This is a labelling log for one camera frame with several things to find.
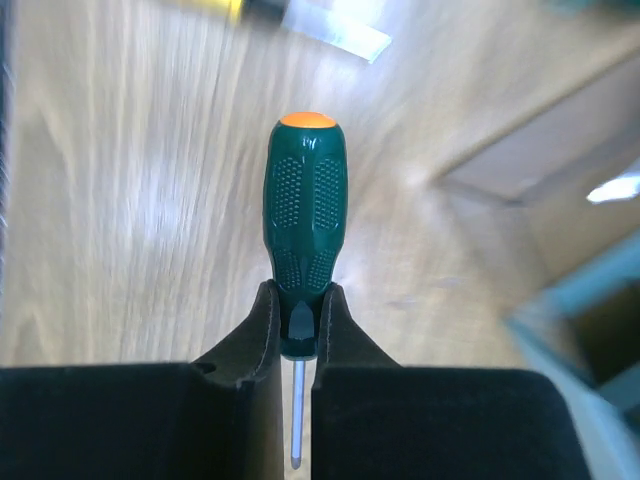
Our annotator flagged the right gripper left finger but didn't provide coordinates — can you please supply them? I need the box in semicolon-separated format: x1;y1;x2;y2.
1;281;284;479

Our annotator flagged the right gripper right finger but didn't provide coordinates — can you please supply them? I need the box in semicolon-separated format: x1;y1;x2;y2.
311;285;590;479

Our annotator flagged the green long screwdriver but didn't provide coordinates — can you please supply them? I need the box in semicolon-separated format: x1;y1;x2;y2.
263;112;348;468

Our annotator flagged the clear drawer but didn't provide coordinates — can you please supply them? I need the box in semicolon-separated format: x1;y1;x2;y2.
442;56;639;200

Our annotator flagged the yellow screwdriver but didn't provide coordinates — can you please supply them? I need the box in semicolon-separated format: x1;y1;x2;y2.
184;1;392;63

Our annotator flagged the teal drawer cabinet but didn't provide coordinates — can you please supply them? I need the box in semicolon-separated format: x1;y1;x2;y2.
507;234;639;479

